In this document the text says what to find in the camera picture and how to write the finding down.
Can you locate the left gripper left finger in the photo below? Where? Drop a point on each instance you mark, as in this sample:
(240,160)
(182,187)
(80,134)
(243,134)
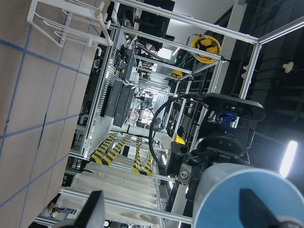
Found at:
(93,212)

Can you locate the yellow hard hat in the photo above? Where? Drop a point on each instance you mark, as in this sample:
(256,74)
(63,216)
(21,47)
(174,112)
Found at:
(208,44)

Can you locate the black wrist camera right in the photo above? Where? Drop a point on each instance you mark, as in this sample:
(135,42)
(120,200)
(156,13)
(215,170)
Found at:
(234,106)

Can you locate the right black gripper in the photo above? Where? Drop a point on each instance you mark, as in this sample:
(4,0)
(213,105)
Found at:
(210,150)

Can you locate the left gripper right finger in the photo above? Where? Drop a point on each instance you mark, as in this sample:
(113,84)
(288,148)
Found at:
(253,213)

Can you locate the pale blue cup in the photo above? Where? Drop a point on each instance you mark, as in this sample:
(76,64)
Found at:
(216,203)

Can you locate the white wire cup rack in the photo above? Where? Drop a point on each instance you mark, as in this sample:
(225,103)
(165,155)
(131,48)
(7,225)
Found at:
(53,18)

